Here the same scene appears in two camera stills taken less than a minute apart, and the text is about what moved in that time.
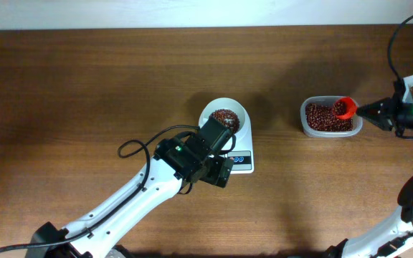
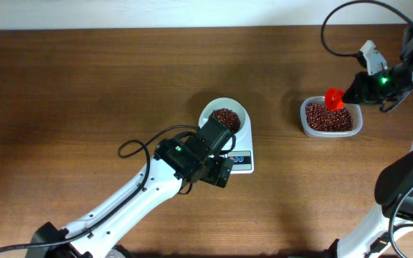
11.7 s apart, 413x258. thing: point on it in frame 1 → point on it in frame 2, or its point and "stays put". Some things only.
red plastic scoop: (344, 107) → (334, 99)
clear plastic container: (357, 120) stays put
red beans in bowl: (226, 118) stays put
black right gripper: (386, 117) → (362, 95)
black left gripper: (211, 176) stays put
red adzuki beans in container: (320, 117) stays put
